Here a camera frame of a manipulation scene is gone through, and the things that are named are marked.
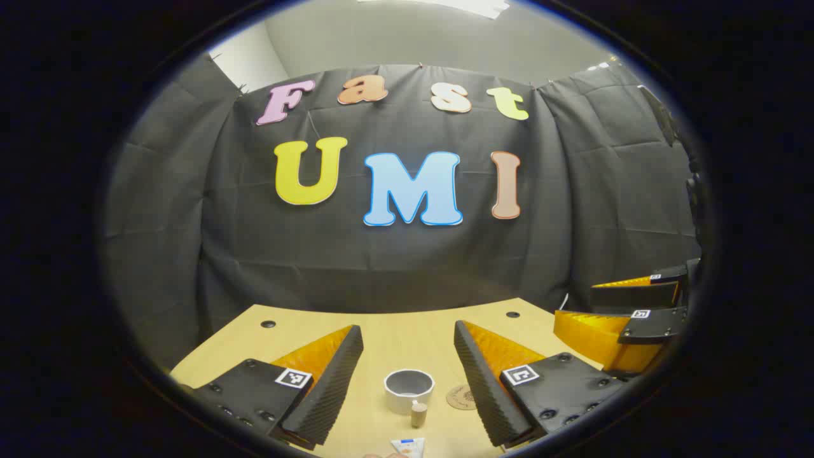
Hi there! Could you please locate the white cup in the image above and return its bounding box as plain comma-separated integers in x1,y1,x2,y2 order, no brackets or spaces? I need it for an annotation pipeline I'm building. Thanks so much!
383,369,436,415

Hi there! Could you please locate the light wooden desktop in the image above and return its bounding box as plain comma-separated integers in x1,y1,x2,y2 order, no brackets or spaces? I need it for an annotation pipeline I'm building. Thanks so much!
170,298,605,458

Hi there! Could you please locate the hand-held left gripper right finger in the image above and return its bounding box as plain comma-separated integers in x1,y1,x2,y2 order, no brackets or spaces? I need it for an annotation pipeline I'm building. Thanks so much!
453,320,628,449

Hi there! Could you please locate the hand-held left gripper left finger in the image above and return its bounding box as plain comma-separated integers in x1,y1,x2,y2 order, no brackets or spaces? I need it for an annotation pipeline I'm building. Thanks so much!
190,324,364,451

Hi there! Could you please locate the round cork coaster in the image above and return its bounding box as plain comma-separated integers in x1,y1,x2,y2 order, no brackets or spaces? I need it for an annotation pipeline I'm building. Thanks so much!
445,384,478,411

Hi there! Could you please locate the black backdrop cloth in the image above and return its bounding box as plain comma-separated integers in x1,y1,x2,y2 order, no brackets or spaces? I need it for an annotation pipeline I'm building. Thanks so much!
102,54,707,370

